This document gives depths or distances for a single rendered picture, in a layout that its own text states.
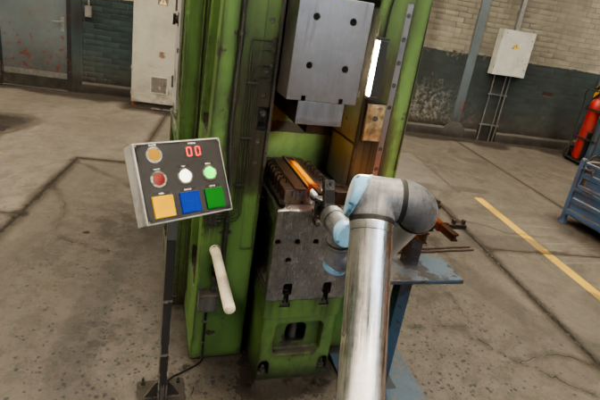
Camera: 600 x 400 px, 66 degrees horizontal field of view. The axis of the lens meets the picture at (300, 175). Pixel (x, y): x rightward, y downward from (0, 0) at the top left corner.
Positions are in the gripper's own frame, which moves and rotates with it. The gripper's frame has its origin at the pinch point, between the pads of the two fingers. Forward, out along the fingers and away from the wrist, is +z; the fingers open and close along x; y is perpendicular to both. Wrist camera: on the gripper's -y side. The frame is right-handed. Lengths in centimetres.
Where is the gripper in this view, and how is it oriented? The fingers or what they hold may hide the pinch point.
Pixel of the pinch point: (315, 188)
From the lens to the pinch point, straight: 195.6
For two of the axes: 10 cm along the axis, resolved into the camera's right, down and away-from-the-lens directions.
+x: 9.4, 0.4, 3.3
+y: -1.6, 9.2, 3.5
